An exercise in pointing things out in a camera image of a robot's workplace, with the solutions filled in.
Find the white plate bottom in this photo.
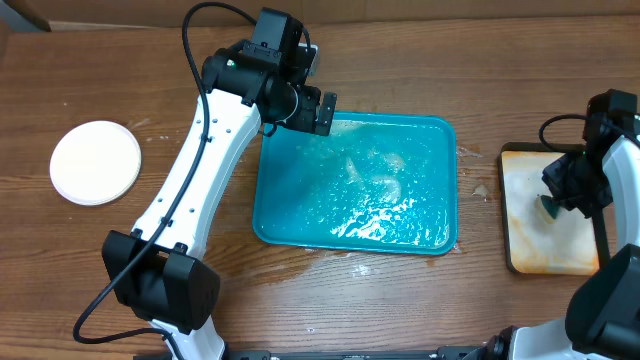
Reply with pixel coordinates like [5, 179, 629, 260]
[49, 120, 142, 206]

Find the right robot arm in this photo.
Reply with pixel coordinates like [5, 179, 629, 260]
[437, 89, 639, 360]

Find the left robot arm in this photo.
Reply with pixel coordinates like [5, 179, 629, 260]
[102, 8, 337, 359]

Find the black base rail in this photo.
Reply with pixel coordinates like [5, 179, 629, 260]
[133, 345, 579, 360]

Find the teal plastic tray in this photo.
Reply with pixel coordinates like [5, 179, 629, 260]
[253, 112, 458, 256]

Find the green yellow sponge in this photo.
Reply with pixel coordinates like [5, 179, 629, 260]
[535, 195, 560, 224]

